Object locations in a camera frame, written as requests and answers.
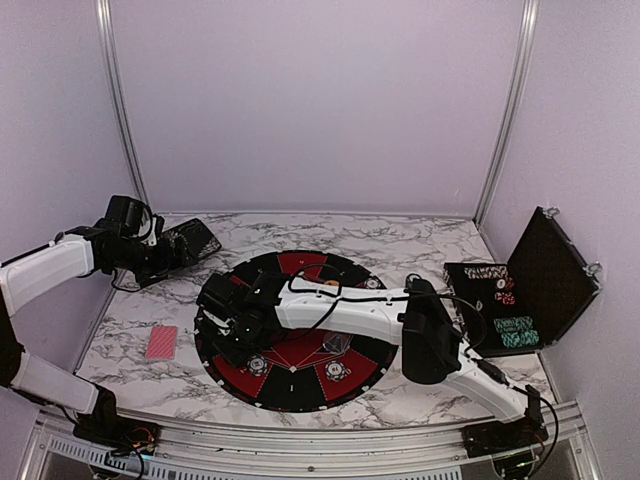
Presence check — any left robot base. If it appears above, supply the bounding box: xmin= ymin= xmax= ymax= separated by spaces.
xmin=72 ymin=414 xmax=160 ymax=456

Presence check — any red playing card deck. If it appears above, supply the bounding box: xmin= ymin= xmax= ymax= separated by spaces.
xmin=145 ymin=326 xmax=178 ymax=361

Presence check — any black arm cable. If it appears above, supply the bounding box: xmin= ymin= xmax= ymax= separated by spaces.
xmin=0 ymin=235 xmax=71 ymax=271
xmin=285 ymin=263 xmax=546 ymax=441

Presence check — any round red black poker mat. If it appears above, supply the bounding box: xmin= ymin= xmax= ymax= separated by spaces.
xmin=194 ymin=250 xmax=398 ymax=413

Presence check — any left aluminium frame post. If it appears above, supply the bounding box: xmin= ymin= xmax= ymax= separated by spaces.
xmin=95 ymin=0 xmax=149 ymax=204

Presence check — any clear round dealer button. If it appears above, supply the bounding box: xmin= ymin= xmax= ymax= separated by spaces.
xmin=322 ymin=333 xmax=352 ymax=356

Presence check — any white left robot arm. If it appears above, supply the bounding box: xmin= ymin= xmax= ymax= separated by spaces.
xmin=1 ymin=195 xmax=202 ymax=445

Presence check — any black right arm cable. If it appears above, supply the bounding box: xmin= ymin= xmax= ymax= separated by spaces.
xmin=285 ymin=263 xmax=546 ymax=441

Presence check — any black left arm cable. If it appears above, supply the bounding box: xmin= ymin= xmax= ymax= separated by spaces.
xmin=0 ymin=235 xmax=71 ymax=271

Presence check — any black floral box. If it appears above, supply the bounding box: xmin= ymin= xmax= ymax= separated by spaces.
xmin=160 ymin=218 xmax=222 ymax=270

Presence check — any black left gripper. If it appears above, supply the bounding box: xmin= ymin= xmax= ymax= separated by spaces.
xmin=109 ymin=236 xmax=197 ymax=289

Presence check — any aluminium frame post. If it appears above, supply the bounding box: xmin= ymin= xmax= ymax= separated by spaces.
xmin=473 ymin=0 xmax=540 ymax=230
xmin=95 ymin=0 xmax=149 ymax=204

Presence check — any black poker chip case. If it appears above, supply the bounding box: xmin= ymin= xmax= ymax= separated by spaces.
xmin=443 ymin=207 xmax=601 ymax=358

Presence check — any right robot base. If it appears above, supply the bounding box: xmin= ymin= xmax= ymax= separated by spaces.
xmin=462 ymin=417 xmax=549 ymax=478

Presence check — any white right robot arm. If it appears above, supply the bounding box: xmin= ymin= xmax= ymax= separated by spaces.
xmin=196 ymin=272 xmax=542 ymax=448

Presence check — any aluminium front rail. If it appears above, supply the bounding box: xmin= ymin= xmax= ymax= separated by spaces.
xmin=17 ymin=402 xmax=603 ymax=479

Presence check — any right aluminium frame post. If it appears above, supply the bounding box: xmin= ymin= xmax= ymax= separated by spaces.
xmin=473 ymin=0 xmax=540 ymax=230

